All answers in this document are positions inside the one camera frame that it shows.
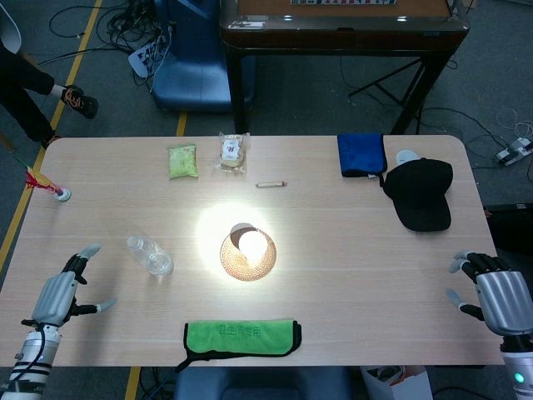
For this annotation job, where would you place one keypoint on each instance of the round woven coaster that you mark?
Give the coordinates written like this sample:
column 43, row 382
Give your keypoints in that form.
column 245, row 270

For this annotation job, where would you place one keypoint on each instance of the feather shuttlecock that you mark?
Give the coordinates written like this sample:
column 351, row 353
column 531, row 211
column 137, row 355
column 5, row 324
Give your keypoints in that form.
column 62, row 194

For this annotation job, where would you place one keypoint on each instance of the black shoe with orange laces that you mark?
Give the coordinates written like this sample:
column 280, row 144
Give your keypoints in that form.
column 81, row 102

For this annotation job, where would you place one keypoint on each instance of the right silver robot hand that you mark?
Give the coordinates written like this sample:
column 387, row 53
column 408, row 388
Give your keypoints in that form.
column 499, row 296

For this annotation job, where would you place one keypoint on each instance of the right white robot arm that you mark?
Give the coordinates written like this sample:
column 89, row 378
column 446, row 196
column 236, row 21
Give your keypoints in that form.
column 518, row 366

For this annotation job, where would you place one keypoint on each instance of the beige stick with red tip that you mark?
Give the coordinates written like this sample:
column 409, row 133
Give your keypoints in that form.
column 270, row 183

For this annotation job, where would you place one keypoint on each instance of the transparent plastic bottle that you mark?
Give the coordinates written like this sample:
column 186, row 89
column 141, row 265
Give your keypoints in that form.
column 150, row 254

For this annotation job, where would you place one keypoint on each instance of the green microfiber cloth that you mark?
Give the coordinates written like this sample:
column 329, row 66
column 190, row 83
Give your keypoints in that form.
column 241, row 337

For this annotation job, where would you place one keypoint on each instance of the blue padded seat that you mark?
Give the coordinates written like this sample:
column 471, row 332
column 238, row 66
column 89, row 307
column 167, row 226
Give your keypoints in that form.
column 258, row 385

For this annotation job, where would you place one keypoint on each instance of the white round disc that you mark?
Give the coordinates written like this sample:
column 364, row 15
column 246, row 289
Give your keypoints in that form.
column 406, row 156

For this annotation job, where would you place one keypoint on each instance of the dark wooden mahjong table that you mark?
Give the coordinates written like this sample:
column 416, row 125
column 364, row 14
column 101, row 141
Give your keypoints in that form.
column 341, row 37

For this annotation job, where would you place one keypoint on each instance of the white power strip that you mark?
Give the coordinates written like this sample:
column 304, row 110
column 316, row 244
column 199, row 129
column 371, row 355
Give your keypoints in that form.
column 139, row 60

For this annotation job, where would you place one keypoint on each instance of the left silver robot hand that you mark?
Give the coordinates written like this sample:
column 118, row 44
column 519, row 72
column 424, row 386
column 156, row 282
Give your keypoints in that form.
column 54, row 296

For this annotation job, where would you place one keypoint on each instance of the blue folded cloth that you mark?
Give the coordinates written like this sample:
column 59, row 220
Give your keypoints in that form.
column 360, row 154

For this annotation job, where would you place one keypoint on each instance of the white cardboard box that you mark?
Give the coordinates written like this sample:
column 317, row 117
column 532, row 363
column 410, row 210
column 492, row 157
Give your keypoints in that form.
column 410, row 385

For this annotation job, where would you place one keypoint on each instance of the black case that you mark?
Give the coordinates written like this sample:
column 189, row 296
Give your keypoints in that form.
column 512, row 229

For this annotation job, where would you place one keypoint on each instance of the green snack packet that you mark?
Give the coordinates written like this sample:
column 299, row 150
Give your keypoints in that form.
column 182, row 162

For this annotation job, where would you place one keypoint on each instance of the blue chair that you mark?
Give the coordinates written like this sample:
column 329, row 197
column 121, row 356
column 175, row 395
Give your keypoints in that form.
column 195, row 66

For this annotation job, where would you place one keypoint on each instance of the clear biscuit bag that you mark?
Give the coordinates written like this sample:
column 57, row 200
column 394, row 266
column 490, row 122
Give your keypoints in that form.
column 232, row 152

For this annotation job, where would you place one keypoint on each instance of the white chair shell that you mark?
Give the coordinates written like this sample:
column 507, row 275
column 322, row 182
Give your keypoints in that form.
column 8, row 33

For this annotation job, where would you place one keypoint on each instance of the grey power strip with plugs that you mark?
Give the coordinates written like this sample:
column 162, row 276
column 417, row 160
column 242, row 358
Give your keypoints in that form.
column 512, row 152

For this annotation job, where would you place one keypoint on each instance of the white paper cup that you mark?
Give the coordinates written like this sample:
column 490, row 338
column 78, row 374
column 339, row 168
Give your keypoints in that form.
column 252, row 243

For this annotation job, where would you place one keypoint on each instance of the black baseball cap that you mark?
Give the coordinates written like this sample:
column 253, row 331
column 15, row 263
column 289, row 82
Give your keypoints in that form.
column 420, row 191

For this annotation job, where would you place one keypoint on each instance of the person's leg in black trousers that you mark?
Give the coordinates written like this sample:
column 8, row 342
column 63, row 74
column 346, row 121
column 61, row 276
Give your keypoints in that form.
column 21, row 91

